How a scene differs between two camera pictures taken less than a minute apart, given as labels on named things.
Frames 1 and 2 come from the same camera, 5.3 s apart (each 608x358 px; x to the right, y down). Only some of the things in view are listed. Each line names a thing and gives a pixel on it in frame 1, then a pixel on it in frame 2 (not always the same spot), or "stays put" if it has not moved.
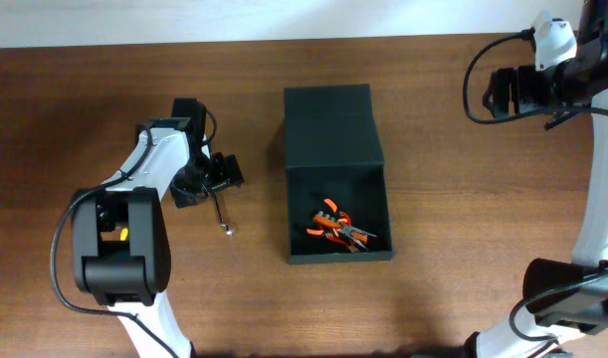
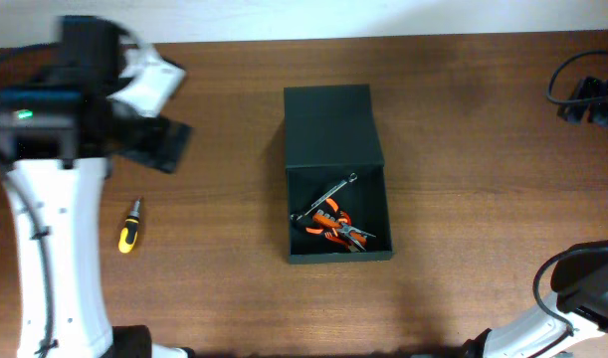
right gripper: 514,92 to 591,104
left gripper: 224,174 to 147,141
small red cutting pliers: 335,239 stays put
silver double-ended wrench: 229,229 to 352,177
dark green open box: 333,152 stays put
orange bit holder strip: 325,219 stays put
